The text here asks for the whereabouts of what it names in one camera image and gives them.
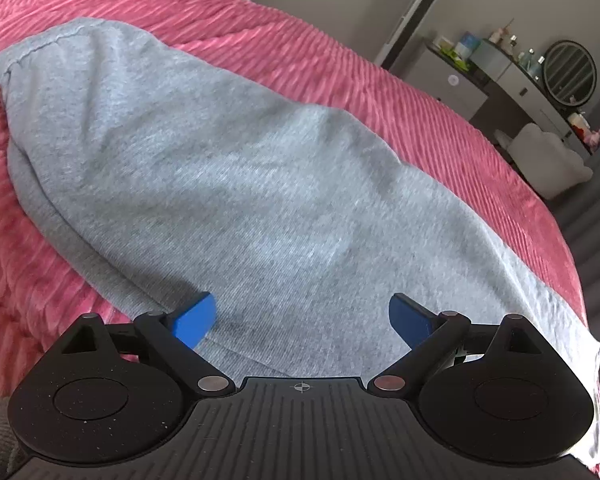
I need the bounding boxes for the grey pants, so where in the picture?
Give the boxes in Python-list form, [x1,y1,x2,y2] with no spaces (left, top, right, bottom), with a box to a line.
[0,16,600,466]

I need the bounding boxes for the white vanity desk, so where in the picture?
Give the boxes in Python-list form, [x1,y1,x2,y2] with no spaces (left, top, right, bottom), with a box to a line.
[422,40,593,156]

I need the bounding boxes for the white and blue canister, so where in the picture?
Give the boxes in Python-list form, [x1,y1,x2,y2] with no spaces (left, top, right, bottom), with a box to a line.
[454,31,482,61]

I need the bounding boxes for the pink ribbed blanket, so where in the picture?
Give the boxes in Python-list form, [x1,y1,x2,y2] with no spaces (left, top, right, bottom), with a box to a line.
[0,0,586,401]

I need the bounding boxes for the teal glass bottle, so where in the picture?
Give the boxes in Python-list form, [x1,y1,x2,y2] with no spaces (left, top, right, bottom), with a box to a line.
[522,49,546,78]

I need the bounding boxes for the reed diffuser bottle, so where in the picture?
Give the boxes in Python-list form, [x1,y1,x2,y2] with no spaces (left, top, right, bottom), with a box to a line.
[489,17,511,53]

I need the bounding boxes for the green packet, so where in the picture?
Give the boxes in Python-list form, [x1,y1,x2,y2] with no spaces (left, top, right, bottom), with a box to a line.
[432,35,468,72]

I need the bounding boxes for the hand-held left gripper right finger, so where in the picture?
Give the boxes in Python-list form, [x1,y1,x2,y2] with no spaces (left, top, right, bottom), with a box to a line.
[371,293,540,403]

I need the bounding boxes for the round black-framed mirror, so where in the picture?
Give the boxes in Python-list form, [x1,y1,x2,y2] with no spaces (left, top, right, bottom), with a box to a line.
[542,40,597,107]

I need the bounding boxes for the pink trinkets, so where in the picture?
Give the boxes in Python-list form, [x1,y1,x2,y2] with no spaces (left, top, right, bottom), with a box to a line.
[567,110,600,150]

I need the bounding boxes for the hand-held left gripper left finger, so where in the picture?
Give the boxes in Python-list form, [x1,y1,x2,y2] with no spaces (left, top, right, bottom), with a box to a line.
[60,291,237,395]

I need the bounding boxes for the white tower appliance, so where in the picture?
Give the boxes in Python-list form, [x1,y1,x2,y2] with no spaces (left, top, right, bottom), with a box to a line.
[377,0,453,71]

